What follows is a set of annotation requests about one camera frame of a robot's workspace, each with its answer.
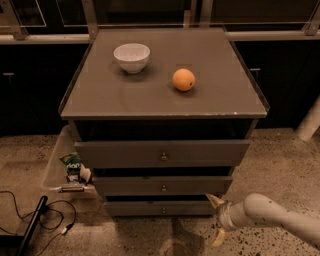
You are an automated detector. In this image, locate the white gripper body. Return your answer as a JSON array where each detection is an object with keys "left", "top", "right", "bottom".
[{"left": 217, "top": 202, "right": 239, "bottom": 231}]

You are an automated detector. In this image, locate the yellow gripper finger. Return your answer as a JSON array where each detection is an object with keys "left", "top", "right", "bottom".
[
  {"left": 212, "top": 228, "right": 228, "bottom": 248},
  {"left": 206, "top": 194, "right": 227, "bottom": 209}
]

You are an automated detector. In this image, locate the grey bottom drawer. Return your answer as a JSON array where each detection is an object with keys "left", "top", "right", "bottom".
[{"left": 105, "top": 201, "right": 213, "bottom": 216}]

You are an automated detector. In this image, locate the grey drawer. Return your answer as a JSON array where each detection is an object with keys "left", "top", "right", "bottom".
[
  {"left": 105, "top": 201, "right": 213, "bottom": 216},
  {"left": 93, "top": 176, "right": 232, "bottom": 196},
  {"left": 74, "top": 140, "right": 249, "bottom": 168}
]

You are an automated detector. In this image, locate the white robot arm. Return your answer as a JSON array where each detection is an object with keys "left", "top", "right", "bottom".
[{"left": 207, "top": 103, "right": 320, "bottom": 249}]

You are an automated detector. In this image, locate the grey top drawer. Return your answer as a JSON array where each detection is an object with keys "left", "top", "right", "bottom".
[{"left": 74, "top": 140, "right": 249, "bottom": 168}]

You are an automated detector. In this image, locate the grey middle drawer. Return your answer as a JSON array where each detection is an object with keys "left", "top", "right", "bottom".
[{"left": 93, "top": 176, "right": 232, "bottom": 196}]

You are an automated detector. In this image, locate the grey drawer cabinet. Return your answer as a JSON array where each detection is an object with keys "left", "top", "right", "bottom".
[{"left": 60, "top": 28, "right": 269, "bottom": 203}]

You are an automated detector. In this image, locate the orange fruit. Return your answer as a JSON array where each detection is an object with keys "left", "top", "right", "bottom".
[{"left": 172, "top": 68, "right": 195, "bottom": 92}]

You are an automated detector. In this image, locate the white packet in bin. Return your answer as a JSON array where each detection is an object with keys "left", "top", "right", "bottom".
[{"left": 80, "top": 165, "right": 92, "bottom": 183}]

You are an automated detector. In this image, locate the green snack bag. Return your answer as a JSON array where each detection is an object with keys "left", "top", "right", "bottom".
[{"left": 60, "top": 152, "right": 82, "bottom": 182}]

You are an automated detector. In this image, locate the clear plastic bin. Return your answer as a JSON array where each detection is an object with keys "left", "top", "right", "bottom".
[{"left": 42, "top": 126, "right": 97, "bottom": 200}]

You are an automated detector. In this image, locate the white ceramic bowl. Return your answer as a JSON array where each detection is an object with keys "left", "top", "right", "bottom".
[{"left": 113, "top": 43, "right": 151, "bottom": 74}]

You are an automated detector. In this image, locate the black bar stand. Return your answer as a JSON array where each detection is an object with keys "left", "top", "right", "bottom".
[{"left": 15, "top": 196, "right": 48, "bottom": 256}]

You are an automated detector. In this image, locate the metal railing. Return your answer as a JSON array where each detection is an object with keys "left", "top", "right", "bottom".
[{"left": 0, "top": 0, "right": 320, "bottom": 44}]

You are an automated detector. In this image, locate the black cable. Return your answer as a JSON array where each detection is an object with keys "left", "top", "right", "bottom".
[{"left": 0, "top": 190, "right": 77, "bottom": 256}]

